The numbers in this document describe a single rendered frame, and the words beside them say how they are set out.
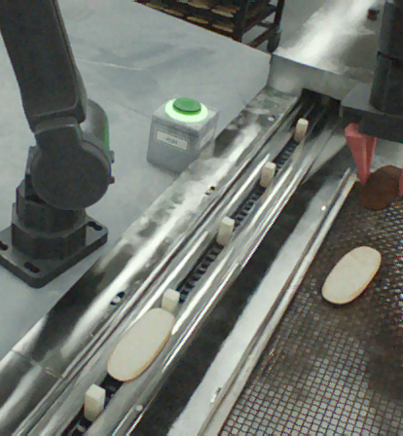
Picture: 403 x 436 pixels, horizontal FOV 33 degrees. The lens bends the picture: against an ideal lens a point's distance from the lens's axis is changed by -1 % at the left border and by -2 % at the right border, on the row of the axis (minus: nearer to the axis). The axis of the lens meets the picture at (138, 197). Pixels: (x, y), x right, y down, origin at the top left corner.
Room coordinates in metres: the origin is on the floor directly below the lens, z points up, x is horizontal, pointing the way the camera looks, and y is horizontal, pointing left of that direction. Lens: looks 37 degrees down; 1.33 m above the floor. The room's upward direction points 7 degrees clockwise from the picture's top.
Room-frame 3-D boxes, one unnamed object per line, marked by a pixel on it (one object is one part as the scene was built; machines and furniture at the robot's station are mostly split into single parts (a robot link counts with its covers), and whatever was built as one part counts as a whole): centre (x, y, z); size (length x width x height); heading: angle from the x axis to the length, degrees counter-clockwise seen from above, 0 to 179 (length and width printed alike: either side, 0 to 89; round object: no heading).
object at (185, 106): (0.80, -0.05, 0.90); 0.04 x 0.04 x 0.02
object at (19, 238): (0.58, 0.10, 0.86); 0.12 x 0.09 x 0.08; 145
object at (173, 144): (0.80, -0.05, 0.84); 0.08 x 0.08 x 0.11; 65
